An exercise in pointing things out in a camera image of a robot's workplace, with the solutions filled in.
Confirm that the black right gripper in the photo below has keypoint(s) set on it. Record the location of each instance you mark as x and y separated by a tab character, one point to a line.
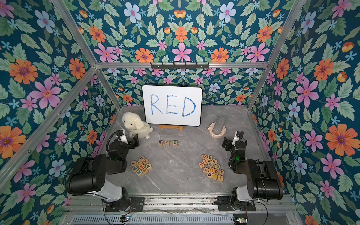
229	143

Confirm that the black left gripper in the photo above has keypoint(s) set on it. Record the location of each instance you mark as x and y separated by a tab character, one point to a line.
135	142

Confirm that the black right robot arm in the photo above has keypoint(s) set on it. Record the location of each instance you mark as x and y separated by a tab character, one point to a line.
262	181

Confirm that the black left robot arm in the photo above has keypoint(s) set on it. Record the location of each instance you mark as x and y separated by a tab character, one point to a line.
89	174

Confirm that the white whiteboard reading RED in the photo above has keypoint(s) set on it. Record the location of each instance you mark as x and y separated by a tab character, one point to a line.
172	105

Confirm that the wooden block blue M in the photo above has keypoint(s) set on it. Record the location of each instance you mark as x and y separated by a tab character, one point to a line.
135	169

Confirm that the grey felt pad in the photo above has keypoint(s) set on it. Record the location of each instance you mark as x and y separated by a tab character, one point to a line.
219	125

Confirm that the white plush dog toy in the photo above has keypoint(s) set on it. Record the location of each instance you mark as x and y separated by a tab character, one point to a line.
134	124

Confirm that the wooden block brown X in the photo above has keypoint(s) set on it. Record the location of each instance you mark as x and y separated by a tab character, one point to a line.
145	161

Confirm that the wooden block blue K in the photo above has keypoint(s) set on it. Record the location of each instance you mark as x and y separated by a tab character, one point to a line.
139	173

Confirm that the wooden block green P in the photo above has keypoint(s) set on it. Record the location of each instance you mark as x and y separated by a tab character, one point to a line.
149	166

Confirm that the wooden whiteboard easel stand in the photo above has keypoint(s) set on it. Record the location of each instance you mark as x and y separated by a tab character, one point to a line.
162	127

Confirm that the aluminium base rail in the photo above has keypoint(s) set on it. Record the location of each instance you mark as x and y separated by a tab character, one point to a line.
206	203

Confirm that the black hook rail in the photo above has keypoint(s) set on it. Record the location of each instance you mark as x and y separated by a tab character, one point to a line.
185	65

